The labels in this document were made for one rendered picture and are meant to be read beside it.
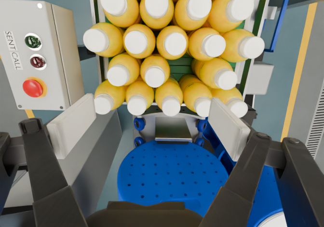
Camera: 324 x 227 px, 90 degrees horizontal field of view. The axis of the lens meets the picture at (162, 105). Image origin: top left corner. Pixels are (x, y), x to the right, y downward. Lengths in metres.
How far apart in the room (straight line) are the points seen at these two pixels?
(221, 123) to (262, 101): 1.66
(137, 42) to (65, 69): 0.17
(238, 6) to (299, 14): 1.48
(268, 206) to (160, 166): 0.52
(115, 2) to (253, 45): 0.25
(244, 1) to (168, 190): 0.39
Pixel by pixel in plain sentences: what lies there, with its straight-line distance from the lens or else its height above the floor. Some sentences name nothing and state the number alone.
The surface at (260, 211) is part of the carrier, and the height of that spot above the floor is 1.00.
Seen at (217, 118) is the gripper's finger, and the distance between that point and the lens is 0.17.
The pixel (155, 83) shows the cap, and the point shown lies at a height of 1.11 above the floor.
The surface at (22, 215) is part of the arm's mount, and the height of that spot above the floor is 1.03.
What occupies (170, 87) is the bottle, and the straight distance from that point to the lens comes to 0.38.
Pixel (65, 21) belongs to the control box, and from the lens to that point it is 0.42.
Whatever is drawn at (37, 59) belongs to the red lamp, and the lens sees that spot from 0.38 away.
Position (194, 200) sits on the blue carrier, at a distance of 0.41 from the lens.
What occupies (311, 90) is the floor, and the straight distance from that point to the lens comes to 2.07.
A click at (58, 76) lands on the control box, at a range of 0.38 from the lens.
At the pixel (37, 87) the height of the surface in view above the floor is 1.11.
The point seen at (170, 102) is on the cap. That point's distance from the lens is 0.34.
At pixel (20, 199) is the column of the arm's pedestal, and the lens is 1.00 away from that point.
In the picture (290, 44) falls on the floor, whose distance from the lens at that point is 1.80.
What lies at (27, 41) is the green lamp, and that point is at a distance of 0.38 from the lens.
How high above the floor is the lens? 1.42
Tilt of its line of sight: 67 degrees down
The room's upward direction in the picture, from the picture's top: 176 degrees clockwise
